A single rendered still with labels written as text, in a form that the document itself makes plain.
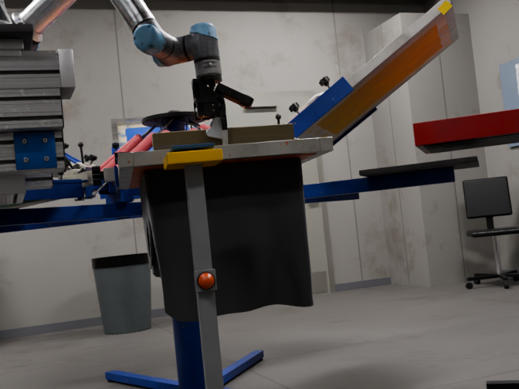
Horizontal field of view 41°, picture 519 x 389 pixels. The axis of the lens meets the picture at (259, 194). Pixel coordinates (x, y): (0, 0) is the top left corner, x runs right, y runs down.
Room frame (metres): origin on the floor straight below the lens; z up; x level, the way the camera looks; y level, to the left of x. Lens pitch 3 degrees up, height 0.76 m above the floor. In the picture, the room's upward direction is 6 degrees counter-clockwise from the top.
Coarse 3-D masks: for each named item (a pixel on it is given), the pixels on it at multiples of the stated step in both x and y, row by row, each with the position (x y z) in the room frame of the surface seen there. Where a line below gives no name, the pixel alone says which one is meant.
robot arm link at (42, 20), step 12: (36, 0) 2.09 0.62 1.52; (48, 0) 2.08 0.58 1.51; (60, 0) 2.08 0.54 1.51; (72, 0) 2.10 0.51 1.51; (24, 12) 2.11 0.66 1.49; (36, 12) 2.09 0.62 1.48; (48, 12) 2.10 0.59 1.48; (60, 12) 2.12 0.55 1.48; (36, 24) 2.11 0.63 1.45; (48, 24) 2.13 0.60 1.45; (36, 36) 2.14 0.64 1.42; (36, 48) 2.20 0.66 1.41
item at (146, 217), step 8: (144, 184) 1.94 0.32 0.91; (144, 192) 1.99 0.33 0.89; (144, 200) 2.03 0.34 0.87; (144, 208) 2.16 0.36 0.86; (144, 216) 2.24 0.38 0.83; (144, 224) 2.34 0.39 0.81; (144, 232) 2.36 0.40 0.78; (152, 240) 1.95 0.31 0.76; (152, 248) 1.94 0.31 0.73; (152, 256) 1.95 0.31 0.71; (152, 264) 1.98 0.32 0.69; (152, 272) 2.01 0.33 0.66; (160, 272) 1.97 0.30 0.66
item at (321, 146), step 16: (240, 144) 1.86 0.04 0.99; (256, 144) 1.87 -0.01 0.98; (272, 144) 1.88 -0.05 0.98; (288, 144) 1.89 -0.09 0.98; (304, 144) 1.90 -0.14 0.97; (320, 144) 1.91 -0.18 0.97; (128, 160) 1.80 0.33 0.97; (144, 160) 1.81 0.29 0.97; (160, 160) 1.82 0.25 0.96; (224, 160) 1.88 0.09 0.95; (304, 160) 2.12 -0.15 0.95; (128, 176) 2.07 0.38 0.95
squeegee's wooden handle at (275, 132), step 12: (168, 132) 1.93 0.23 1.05; (180, 132) 1.93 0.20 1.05; (192, 132) 1.94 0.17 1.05; (204, 132) 1.95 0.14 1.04; (228, 132) 1.96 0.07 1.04; (240, 132) 1.97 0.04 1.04; (252, 132) 1.98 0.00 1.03; (264, 132) 1.98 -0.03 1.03; (276, 132) 1.99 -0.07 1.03; (288, 132) 2.00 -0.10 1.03; (156, 144) 1.92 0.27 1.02; (168, 144) 1.93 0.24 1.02; (180, 144) 1.93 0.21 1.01; (216, 144) 1.95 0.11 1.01; (228, 144) 1.96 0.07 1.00
